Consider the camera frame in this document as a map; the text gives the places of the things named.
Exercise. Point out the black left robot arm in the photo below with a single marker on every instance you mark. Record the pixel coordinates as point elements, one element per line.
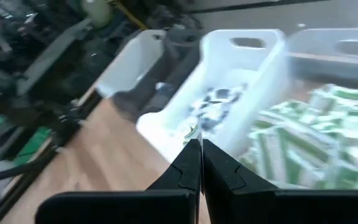
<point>42,62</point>

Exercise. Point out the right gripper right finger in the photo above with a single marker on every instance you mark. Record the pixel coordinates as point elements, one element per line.
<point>275,205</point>

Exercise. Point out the dark grey plastic bin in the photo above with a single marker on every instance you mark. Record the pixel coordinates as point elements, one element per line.
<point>179,56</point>

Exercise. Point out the white floor scrap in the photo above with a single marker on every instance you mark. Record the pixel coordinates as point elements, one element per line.
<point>301,25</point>

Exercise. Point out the white plastic bin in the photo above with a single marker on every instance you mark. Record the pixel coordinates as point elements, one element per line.
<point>222,62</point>

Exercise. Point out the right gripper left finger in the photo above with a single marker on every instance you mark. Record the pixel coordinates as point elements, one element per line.
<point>135,205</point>

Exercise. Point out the white and green panel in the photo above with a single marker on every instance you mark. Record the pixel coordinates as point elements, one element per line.
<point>33,143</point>

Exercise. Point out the clear plastic bin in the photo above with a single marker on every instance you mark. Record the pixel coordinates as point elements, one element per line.
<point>322,40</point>

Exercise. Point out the light grey plastic bin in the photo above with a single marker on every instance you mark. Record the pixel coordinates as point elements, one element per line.
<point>132,62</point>

